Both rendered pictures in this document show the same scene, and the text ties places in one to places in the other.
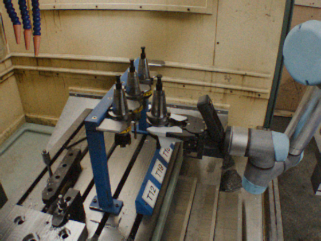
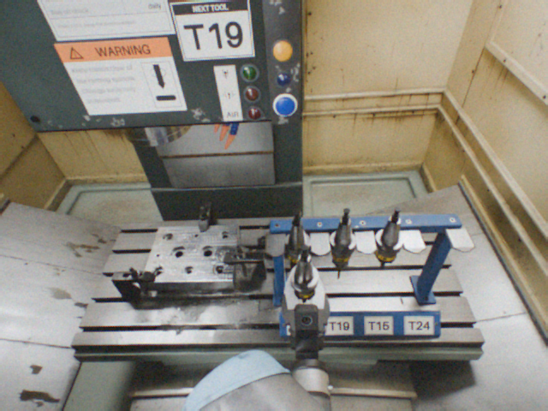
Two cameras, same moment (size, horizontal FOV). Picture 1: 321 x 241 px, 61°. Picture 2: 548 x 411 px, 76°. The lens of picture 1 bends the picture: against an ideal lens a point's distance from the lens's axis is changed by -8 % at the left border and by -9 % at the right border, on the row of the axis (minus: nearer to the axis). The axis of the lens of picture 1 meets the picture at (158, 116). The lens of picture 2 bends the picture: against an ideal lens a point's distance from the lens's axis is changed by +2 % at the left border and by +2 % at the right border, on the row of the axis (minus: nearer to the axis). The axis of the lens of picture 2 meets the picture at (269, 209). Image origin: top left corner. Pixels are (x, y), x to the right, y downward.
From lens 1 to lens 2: 0.73 m
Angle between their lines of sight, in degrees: 63
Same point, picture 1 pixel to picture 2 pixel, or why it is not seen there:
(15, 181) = (336, 211)
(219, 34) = not seen: outside the picture
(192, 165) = (437, 384)
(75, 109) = (441, 203)
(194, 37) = not seen: outside the picture
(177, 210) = (336, 377)
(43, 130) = (417, 193)
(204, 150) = not seen: hidden behind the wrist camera
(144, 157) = (367, 306)
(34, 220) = (227, 244)
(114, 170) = (332, 282)
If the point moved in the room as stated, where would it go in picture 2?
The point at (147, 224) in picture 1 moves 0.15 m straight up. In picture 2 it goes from (268, 336) to (264, 311)
